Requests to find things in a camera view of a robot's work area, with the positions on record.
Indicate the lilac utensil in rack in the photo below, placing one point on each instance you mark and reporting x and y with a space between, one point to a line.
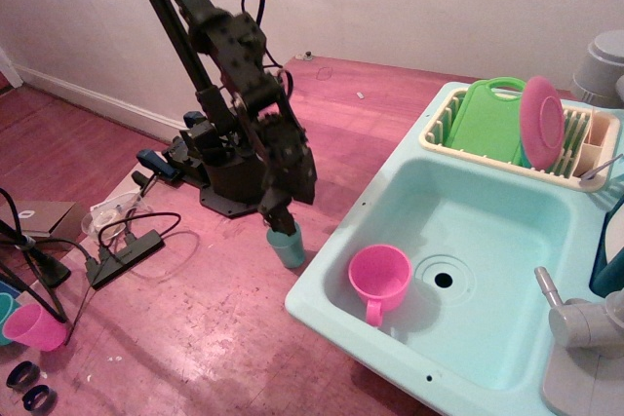
590 174

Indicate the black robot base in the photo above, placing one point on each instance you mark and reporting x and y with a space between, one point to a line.
224 167

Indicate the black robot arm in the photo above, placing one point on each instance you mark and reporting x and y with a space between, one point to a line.
223 54

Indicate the pink plastic cup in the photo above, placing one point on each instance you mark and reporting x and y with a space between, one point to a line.
33 326

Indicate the pink plastic mug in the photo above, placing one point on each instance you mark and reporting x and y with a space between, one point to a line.
381 275

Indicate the light teal toy sink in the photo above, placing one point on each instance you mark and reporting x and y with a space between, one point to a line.
472 335

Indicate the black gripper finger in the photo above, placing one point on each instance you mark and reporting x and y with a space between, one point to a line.
284 221
269 221

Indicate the black tripod legs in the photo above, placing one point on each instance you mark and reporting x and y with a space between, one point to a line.
17 238

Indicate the green cutting board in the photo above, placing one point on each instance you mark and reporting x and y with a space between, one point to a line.
487 122

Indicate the brown cardboard box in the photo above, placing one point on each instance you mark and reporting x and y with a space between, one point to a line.
42 220

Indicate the cream dish rack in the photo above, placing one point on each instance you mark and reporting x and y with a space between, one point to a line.
591 138

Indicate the pink plastic plate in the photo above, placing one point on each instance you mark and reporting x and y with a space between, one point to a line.
542 124

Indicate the teal plastic cup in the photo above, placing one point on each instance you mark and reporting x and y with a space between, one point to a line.
289 248

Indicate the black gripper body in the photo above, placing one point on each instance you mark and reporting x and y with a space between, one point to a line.
291 172

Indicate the blue black clamp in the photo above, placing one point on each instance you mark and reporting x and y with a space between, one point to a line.
161 170

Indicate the grey toy faucet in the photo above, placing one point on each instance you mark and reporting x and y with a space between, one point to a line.
579 324

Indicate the black usb hub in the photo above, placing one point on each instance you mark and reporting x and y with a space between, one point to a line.
111 265

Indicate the clear plastic bag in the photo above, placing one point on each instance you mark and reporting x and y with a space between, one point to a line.
94 223

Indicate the teal cup at edge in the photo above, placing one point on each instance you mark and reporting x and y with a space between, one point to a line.
8 305

